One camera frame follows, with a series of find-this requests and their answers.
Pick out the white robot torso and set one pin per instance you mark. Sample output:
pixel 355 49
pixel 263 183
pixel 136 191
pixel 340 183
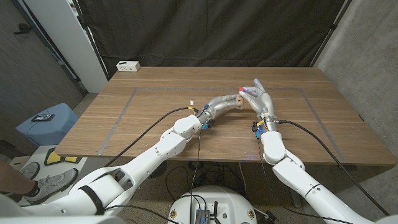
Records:
pixel 224 202

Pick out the small wooden block with holes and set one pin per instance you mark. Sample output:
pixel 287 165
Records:
pixel 239 103

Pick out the white base with yellow mark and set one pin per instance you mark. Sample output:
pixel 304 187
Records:
pixel 59 158

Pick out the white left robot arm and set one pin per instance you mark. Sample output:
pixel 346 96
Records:
pixel 161 151

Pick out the person's bare leg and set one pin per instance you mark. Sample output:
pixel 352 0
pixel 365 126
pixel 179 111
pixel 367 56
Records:
pixel 12 180

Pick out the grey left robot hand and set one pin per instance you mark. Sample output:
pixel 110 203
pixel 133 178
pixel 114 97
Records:
pixel 219 105

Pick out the white wall panel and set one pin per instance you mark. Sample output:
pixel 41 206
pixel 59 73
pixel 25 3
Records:
pixel 68 40

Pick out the black backdrop curtain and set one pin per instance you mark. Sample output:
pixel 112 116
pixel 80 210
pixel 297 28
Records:
pixel 202 31

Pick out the black round floor fan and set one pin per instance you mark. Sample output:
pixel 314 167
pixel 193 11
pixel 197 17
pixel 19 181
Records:
pixel 161 170

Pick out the grey table leg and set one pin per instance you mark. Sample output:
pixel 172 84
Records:
pixel 297 200

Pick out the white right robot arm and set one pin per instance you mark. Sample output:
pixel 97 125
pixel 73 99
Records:
pixel 273 146

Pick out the black backdrop stand pole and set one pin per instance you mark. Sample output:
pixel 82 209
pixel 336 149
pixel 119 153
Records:
pixel 90 40
pixel 329 31

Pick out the white power strip box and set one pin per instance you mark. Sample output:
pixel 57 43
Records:
pixel 128 66

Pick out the black phone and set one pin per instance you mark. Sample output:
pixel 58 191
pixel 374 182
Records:
pixel 43 117

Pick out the blue stool with phone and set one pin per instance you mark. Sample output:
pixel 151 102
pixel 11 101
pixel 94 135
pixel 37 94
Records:
pixel 46 130

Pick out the small grey finned box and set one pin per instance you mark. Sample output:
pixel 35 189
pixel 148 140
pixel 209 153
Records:
pixel 202 217

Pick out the grey sneaker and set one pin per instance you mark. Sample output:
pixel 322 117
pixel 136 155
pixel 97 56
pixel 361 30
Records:
pixel 29 170

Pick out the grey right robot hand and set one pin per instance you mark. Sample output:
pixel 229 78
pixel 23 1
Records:
pixel 264 105

